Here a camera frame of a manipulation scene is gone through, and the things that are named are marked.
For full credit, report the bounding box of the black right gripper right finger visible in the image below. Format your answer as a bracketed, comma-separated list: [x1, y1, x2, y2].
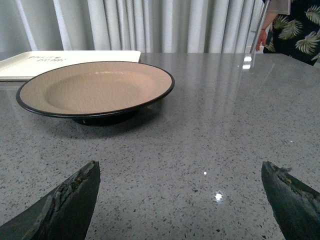
[261, 161, 320, 240]

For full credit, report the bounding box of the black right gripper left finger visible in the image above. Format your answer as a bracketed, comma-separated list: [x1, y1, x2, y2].
[0, 161, 101, 240]

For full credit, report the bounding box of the beige plate with black rim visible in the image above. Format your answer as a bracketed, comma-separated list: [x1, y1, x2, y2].
[16, 61, 175, 125]

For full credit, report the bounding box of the white bear tray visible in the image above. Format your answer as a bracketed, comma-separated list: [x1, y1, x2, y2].
[0, 50, 141, 82]

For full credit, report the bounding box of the person in leaf-print shirt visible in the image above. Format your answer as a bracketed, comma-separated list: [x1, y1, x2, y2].
[255, 0, 320, 66]

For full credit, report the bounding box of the metal stand pole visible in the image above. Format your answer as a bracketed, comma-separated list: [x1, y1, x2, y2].
[249, 0, 271, 54]

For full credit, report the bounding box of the grey pleated curtain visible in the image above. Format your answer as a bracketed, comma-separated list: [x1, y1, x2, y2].
[0, 0, 258, 53]

